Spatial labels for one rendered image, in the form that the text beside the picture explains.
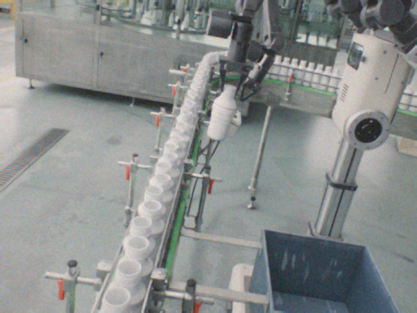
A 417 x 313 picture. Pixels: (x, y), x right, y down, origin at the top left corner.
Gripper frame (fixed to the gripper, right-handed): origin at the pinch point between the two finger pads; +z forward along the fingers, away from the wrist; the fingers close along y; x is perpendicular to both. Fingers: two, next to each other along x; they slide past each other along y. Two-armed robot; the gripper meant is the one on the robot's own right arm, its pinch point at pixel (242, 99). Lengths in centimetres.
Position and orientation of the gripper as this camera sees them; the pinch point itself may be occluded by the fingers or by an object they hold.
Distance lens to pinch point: 153.6
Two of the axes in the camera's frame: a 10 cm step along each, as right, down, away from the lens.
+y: -0.4, 3.4, -9.4
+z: -4.9, 8.1, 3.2
